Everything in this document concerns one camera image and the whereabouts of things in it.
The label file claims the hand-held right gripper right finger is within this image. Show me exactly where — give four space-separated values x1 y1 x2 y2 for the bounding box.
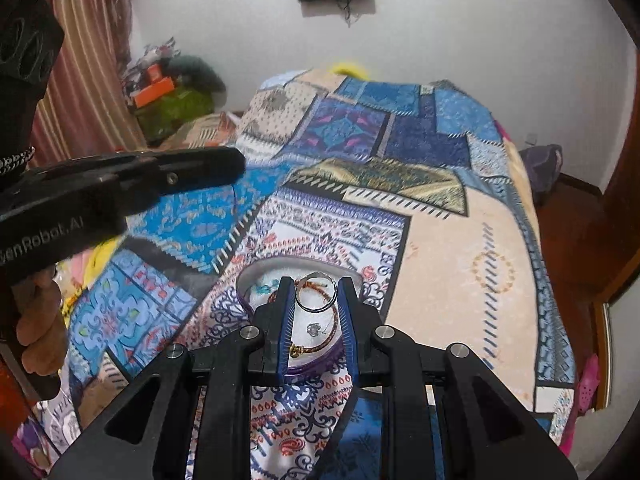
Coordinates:
337 276 592 480

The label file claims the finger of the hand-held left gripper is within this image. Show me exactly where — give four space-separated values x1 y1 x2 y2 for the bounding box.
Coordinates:
95 146 247 212

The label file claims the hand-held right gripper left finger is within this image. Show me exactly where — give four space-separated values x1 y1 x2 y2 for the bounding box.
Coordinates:
47 276 301 480

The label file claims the silver hoop ring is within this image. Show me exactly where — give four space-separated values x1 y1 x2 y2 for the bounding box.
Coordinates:
294 272 338 312

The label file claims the purple round jewelry box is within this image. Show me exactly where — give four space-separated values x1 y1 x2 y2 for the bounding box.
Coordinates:
236 255 367 382

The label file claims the person's left forearm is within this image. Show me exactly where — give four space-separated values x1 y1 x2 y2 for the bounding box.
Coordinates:
0 0 67 161

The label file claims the person's left hand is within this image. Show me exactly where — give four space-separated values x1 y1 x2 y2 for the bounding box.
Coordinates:
15 265 69 377

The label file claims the orange bangle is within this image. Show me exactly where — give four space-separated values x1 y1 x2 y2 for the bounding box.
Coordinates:
270 280 342 359

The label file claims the yellow and pink cloth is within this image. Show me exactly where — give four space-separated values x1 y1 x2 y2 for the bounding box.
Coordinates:
54 239 122 313

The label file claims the green bag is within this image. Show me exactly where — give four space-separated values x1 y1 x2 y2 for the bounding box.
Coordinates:
136 87 217 144

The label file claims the orange box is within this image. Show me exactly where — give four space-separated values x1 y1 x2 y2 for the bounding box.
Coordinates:
134 77 177 109

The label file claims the dark fluffy cloth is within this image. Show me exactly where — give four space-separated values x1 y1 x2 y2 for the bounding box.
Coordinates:
166 54 227 97

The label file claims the printed patchwork blanket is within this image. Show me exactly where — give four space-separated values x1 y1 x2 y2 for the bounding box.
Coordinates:
10 67 579 480

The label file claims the striped pink curtain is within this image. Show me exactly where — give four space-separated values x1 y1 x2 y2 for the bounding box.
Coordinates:
30 0 147 167

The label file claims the pink slipper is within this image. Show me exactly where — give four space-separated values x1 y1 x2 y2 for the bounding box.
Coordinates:
576 354 602 417

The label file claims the purple bag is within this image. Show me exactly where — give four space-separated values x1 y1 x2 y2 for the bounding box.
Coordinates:
519 143 564 207

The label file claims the wooden wardrobe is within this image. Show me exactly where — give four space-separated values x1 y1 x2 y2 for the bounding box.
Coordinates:
597 80 640 321

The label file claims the silver chain bracelet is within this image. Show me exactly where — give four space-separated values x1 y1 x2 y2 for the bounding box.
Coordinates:
0 146 37 178

